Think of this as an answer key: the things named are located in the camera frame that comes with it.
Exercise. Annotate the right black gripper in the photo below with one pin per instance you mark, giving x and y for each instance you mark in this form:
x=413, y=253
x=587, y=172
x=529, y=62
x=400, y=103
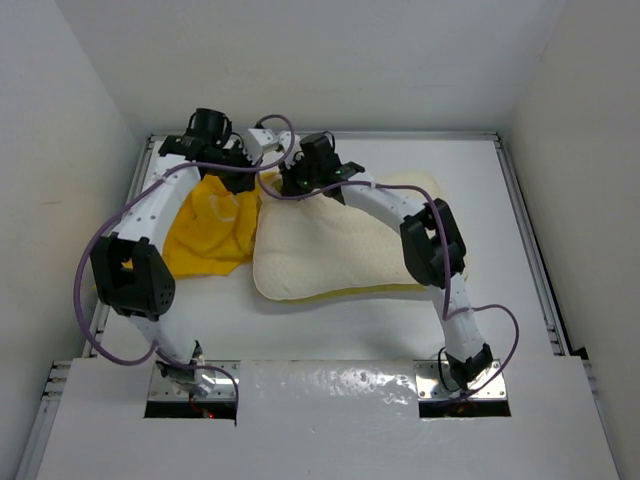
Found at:
x=290, y=186

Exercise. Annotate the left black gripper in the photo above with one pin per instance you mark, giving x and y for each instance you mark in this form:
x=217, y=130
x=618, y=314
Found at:
x=246, y=182

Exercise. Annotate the yellow pillowcase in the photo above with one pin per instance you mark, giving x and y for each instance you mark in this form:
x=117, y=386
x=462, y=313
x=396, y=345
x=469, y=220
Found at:
x=214, y=230

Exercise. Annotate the cream white pillow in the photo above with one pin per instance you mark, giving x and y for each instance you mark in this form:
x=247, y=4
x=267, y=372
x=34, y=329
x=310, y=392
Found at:
x=316, y=248

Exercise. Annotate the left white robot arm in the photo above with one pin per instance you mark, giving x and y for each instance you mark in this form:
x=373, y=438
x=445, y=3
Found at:
x=130, y=274

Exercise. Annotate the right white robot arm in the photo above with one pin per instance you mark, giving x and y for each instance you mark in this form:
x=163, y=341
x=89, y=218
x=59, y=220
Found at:
x=432, y=245

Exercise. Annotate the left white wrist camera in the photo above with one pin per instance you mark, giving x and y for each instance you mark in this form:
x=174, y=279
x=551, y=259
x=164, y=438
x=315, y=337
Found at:
x=259, y=142

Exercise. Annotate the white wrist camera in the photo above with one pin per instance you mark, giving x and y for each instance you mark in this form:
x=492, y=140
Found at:
x=290, y=145
x=259, y=142

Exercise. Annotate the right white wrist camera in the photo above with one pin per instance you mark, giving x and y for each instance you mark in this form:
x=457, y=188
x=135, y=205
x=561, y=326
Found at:
x=290, y=145

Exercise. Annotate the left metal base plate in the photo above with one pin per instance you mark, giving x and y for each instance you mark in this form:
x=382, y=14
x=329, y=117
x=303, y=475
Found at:
x=169, y=384

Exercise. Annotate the metal base plate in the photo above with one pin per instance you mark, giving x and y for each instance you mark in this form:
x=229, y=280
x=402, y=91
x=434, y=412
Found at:
x=434, y=383
x=169, y=384

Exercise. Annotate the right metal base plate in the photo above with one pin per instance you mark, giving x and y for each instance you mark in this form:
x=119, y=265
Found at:
x=434, y=383

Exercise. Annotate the aluminium table frame rail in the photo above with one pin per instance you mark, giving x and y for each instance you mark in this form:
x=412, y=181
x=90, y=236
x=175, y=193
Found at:
x=543, y=286

